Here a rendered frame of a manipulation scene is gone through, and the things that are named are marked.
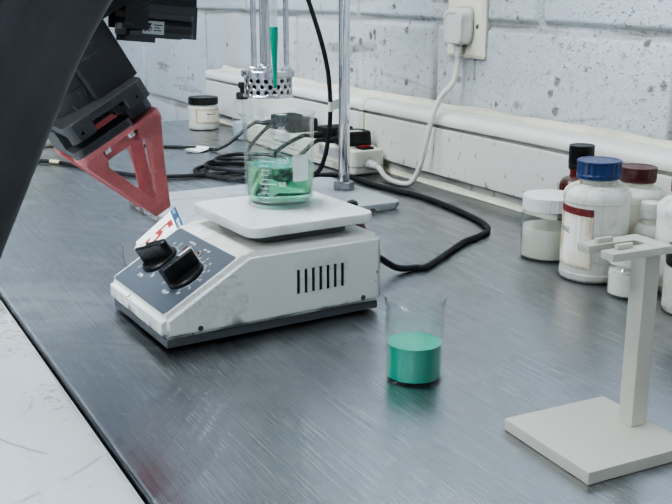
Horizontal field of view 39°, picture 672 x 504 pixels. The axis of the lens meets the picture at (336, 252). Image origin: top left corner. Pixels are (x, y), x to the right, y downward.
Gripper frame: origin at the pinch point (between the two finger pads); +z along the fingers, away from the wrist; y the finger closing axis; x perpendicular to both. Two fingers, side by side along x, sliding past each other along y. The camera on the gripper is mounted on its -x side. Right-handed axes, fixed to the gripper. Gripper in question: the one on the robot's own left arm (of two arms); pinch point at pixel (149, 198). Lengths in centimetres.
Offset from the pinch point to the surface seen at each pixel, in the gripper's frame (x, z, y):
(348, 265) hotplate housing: -10.4, 14.0, -2.7
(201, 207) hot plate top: -4.6, 5.9, 7.1
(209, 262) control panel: -1.2, 7.3, 0.0
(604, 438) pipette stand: -9.3, 18.1, -31.5
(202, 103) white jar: -39, 29, 110
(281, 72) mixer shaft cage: -29.0, 9.8, 37.4
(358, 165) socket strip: -39, 33, 53
